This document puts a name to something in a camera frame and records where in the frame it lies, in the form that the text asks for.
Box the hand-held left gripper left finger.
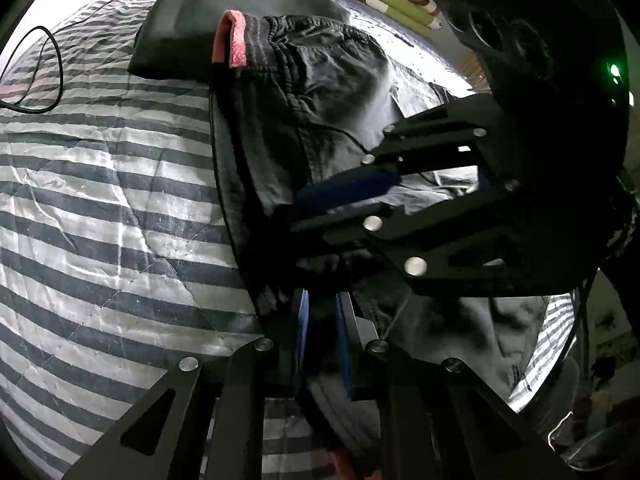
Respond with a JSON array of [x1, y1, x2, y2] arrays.
[[62, 289, 311, 480]]

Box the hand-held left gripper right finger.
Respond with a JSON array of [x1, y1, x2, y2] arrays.
[[336, 291, 576, 480]]

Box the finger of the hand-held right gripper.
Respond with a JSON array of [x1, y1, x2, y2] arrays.
[[287, 180, 576, 297], [294, 94, 503, 213]]

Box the dark pants with pink lining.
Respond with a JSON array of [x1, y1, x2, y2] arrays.
[[207, 9, 551, 480]]

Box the black pants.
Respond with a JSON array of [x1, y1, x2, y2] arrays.
[[127, 0, 351, 83]]

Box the striped blanket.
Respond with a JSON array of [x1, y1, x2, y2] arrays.
[[0, 0, 576, 480]]

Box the black cable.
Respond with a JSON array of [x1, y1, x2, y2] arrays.
[[0, 25, 67, 113]]

